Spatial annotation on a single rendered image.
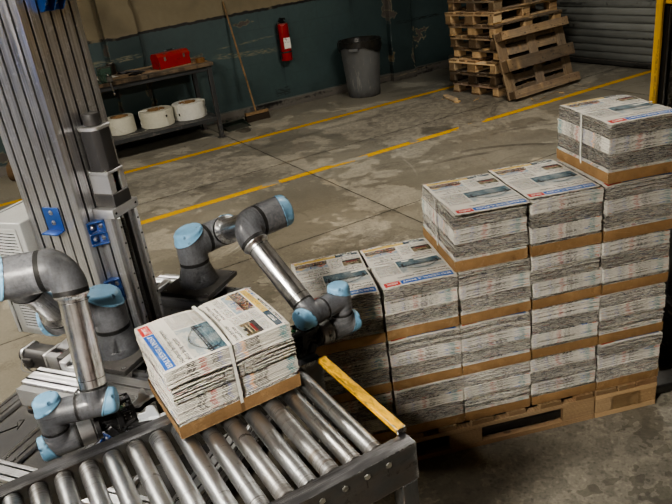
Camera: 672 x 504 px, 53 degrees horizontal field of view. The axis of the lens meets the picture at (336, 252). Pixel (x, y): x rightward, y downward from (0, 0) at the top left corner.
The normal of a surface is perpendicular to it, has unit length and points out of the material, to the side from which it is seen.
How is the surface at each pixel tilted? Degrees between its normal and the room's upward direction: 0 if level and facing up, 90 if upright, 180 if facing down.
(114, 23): 90
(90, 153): 90
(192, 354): 1
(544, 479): 0
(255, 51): 90
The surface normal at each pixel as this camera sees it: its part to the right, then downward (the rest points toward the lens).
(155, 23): 0.51, 0.30
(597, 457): -0.12, -0.90
